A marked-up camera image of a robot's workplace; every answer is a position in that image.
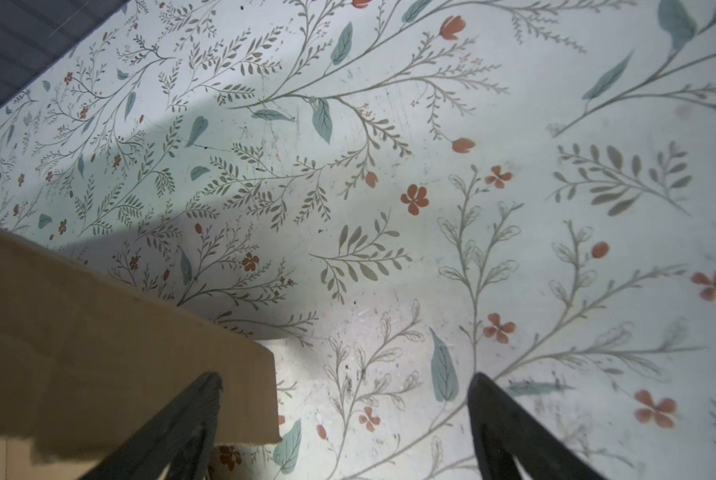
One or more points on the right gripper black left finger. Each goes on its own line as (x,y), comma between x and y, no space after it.
(176,443)

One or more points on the floral patterned table mat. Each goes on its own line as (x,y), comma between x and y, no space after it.
(393,196)

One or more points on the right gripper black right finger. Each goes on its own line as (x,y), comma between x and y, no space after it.
(509,441)

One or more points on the brown cardboard box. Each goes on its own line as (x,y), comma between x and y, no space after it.
(85,361)

